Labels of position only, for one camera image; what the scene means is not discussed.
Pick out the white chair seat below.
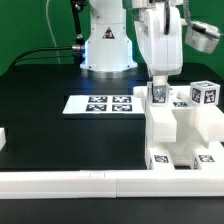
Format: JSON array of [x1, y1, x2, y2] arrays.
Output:
[[145, 104, 224, 170]]

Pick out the black cable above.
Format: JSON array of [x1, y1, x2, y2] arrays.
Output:
[[9, 0, 88, 69]]

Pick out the white marker sheet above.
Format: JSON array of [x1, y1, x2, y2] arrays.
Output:
[[63, 95, 144, 115]]

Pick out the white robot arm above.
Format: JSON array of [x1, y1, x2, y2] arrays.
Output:
[[70, 0, 183, 101]]

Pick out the white chair back assembly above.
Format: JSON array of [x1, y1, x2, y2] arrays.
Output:
[[132, 84, 201, 158]]

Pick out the white fence bar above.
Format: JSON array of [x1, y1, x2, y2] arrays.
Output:
[[0, 128, 6, 151], [0, 170, 224, 199]]

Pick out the white front fence bar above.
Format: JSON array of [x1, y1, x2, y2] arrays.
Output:
[[0, 170, 224, 199]]

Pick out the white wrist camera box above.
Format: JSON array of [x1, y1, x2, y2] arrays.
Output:
[[185, 21, 221, 54]]

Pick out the grey cable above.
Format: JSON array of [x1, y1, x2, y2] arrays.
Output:
[[181, 0, 201, 33]]

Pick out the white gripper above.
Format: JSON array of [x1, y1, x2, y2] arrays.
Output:
[[134, 6, 183, 98]]

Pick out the white left fence bar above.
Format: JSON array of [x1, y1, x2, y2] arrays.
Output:
[[0, 128, 6, 151]]

